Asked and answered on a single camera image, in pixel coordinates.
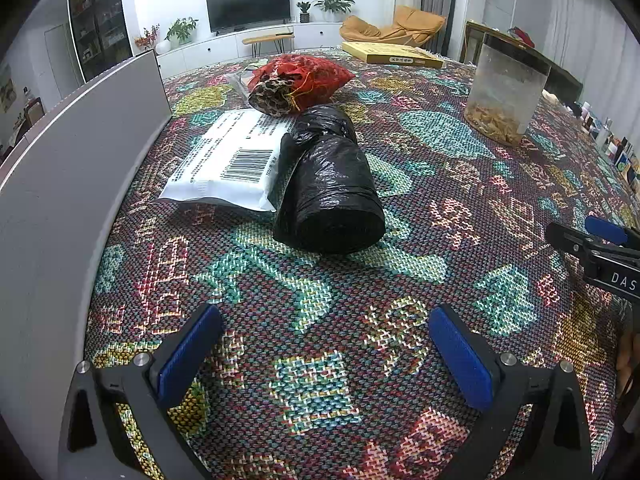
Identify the round white vase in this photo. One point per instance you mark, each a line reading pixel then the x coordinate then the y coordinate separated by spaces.
pixel 162 46

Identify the green potted plant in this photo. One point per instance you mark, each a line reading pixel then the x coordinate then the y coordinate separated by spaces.
pixel 182 30

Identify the colourful woven blanket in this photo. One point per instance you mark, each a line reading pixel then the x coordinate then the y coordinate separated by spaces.
pixel 350 310

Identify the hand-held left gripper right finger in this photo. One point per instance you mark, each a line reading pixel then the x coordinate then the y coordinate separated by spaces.
pixel 462 360

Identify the red cloth item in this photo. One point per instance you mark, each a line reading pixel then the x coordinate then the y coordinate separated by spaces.
pixel 522 36

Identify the clear plastic jar black lid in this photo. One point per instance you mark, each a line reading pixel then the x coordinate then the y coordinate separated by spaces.
pixel 505 90

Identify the red flower branches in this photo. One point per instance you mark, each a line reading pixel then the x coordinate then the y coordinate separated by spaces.
pixel 147 37

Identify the white sheer curtain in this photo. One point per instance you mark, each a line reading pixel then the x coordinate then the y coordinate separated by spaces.
pixel 580 15

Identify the person's right hand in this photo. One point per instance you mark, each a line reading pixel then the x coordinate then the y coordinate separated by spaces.
pixel 624 367

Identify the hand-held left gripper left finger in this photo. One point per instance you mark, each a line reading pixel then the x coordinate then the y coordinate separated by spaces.
pixel 187 355

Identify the grey padded panel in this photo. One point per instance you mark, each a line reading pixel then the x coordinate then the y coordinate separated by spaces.
pixel 75 160

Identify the red mesh bag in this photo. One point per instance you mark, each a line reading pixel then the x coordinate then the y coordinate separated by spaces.
pixel 315 72

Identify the wooden side table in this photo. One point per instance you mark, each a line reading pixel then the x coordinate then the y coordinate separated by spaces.
pixel 267 40

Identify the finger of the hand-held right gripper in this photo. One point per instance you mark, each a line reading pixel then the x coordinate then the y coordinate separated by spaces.
pixel 565 237
pixel 607 231

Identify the yellow flat box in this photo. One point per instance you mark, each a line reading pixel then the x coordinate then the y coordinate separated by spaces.
pixel 392 53

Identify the framed wall picture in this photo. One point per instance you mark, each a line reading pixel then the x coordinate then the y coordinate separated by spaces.
pixel 6 87

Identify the white plastic mailer bag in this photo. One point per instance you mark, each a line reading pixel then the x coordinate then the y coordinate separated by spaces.
pixel 225 160

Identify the white television cabinet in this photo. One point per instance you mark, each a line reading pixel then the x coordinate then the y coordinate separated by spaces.
pixel 225 47

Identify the leopard print cloth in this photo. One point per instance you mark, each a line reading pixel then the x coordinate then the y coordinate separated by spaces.
pixel 272 95

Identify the black flat television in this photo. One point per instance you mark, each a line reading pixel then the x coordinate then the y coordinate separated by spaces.
pixel 248 5

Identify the large leafy potted plant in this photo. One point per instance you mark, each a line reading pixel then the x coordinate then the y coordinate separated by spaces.
pixel 334 4

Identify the dark wooden desk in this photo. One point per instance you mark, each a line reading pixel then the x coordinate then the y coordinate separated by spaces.
pixel 562 77

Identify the small plant dark pot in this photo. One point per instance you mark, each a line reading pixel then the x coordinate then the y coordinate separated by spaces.
pixel 304 10

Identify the orange lounge chair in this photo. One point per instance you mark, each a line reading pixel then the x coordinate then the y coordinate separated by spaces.
pixel 395 27

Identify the row of small bottles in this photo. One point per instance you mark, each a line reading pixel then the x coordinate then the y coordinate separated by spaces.
pixel 610 145

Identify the black garbage bag roll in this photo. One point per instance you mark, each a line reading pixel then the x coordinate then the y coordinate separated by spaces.
pixel 335 195

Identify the dark glass display cabinet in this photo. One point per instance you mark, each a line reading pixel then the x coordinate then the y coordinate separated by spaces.
pixel 97 15

